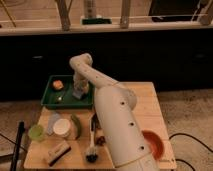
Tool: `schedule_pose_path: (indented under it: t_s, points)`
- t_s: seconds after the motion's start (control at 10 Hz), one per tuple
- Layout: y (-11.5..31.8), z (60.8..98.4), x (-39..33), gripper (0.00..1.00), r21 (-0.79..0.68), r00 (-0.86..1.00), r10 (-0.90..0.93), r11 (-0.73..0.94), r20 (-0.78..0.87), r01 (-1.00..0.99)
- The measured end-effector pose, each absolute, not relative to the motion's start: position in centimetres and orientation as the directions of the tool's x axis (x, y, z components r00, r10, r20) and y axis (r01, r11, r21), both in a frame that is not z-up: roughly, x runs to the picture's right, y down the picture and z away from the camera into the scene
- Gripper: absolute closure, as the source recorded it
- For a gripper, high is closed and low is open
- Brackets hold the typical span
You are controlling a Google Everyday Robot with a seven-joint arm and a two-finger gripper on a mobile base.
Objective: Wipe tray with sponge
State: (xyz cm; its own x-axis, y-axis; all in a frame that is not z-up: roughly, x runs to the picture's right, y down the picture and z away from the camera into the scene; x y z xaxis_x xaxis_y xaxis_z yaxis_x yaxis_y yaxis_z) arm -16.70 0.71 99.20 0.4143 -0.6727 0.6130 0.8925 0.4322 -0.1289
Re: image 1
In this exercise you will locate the black pole stand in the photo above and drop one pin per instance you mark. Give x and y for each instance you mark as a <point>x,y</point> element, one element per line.
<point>15,156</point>

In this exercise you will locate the orange plastic bowl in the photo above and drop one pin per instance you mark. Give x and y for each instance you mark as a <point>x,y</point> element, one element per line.
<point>154,143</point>

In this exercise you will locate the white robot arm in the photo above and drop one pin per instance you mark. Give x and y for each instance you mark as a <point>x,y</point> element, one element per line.
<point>114,104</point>

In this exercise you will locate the white round bowl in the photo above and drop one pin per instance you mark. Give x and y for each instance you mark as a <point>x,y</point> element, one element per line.
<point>62,127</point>

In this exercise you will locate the orange fruit toy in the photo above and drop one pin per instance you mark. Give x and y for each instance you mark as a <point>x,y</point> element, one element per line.
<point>58,85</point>

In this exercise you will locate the green cucumber toy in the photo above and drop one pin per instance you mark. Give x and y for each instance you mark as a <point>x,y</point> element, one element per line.
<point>77,125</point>

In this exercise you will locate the blue grey sponge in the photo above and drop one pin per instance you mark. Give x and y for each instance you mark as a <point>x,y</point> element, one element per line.
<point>78,94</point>

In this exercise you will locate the black monitor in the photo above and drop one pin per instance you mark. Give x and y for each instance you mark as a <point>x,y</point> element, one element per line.
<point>172,10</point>

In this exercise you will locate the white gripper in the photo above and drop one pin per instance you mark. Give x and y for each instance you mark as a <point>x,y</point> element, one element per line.
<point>81,84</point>

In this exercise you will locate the green plastic tray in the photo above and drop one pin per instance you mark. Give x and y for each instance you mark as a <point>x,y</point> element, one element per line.
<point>69,101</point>

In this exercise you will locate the grey plastic spatula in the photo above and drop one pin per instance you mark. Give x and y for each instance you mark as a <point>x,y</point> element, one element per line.
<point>52,119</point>

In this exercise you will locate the small metal spoon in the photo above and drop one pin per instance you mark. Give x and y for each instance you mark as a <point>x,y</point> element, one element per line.
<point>60,99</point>

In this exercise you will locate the green plastic cup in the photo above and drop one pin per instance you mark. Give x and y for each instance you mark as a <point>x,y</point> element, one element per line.
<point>36,133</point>

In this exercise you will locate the dark green box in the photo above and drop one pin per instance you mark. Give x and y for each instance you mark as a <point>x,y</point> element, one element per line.
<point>92,21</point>

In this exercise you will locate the brown grape cluster toy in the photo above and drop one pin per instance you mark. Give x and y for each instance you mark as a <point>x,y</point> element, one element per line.
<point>100,141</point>

